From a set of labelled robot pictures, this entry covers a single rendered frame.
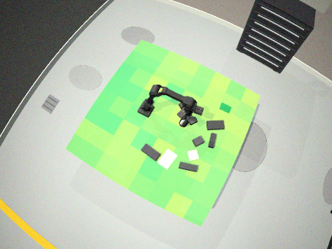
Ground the small green flat block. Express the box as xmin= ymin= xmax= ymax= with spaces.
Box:
xmin=219 ymin=102 xmax=232 ymax=114

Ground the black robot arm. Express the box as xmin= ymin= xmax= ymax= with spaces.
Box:
xmin=140 ymin=84 xmax=204 ymax=120

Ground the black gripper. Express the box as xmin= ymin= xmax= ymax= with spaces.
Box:
xmin=179 ymin=102 xmax=197 ymax=125

